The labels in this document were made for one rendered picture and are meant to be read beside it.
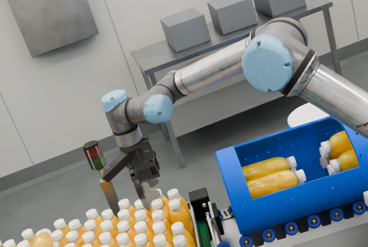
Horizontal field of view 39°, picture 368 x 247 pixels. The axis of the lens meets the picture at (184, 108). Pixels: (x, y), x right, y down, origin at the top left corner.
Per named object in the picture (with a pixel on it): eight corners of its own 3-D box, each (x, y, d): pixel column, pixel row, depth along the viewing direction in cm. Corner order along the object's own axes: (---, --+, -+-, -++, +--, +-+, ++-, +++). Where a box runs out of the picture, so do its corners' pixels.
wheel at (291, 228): (297, 219, 166) (296, 219, 168) (282, 222, 167) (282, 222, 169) (299, 234, 165) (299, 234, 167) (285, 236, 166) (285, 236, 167)
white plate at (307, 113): (367, 114, 204) (368, 117, 204) (338, 92, 229) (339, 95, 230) (300, 137, 203) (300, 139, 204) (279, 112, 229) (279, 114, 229)
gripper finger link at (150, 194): (164, 208, 151) (154, 179, 149) (145, 215, 151) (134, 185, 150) (165, 205, 154) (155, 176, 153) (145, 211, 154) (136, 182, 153)
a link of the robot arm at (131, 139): (112, 138, 144) (113, 127, 151) (118, 153, 145) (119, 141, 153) (138, 130, 144) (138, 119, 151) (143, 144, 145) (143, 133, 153)
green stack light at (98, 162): (106, 167, 201) (102, 156, 200) (90, 172, 202) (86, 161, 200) (107, 159, 207) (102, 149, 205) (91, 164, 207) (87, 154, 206)
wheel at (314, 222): (319, 212, 166) (318, 213, 168) (305, 214, 167) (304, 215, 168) (322, 227, 165) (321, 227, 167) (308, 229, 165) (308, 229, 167)
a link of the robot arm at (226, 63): (303, -4, 127) (158, 68, 155) (291, 11, 118) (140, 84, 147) (325, 38, 129) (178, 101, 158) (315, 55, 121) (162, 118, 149)
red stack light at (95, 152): (101, 156, 200) (98, 147, 198) (85, 161, 200) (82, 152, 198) (102, 149, 205) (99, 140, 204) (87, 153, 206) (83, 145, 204)
